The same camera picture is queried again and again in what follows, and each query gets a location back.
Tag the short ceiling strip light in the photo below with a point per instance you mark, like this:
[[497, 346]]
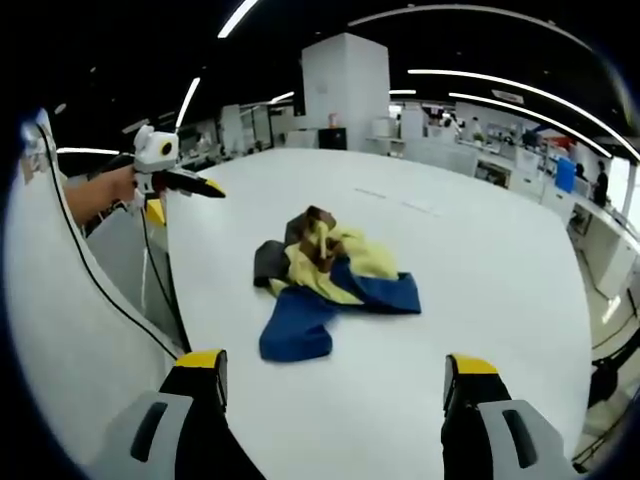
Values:
[[187, 102], [235, 17]]

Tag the yellow object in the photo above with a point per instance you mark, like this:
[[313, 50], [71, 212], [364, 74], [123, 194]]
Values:
[[156, 212]]

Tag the white workbench row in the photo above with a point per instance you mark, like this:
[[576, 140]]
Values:
[[595, 240]]

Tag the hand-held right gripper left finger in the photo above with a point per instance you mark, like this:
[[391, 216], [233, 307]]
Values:
[[165, 430]]

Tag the white square pillar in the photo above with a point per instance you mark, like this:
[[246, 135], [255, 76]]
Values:
[[345, 85]]

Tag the person's white clothing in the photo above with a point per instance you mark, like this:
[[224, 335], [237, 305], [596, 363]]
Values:
[[55, 310]]

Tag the long ceiling strip light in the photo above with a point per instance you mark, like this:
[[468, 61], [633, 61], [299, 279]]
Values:
[[505, 87], [450, 20]]

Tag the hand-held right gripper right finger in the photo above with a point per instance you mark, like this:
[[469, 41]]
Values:
[[505, 435]]

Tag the person's left hand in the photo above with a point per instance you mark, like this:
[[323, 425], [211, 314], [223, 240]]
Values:
[[102, 192]]

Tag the black cabinet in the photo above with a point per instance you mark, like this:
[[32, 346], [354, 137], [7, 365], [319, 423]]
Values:
[[332, 138]]

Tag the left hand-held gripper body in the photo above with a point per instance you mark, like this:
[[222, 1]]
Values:
[[152, 150]]

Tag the blue box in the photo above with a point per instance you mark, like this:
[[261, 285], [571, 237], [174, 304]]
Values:
[[565, 175]]

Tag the black stand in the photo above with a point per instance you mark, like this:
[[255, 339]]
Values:
[[607, 375]]

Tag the blue yellow brown garment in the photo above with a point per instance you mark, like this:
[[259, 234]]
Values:
[[320, 280]]

